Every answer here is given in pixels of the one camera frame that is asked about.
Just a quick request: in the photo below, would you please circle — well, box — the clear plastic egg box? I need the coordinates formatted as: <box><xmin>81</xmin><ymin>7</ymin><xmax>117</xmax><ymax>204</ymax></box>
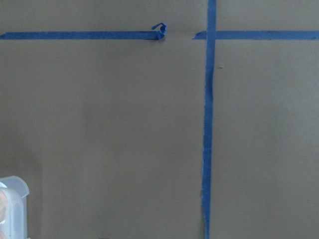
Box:
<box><xmin>0</xmin><ymin>176</ymin><xmax>29</xmax><ymax>239</ymax></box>

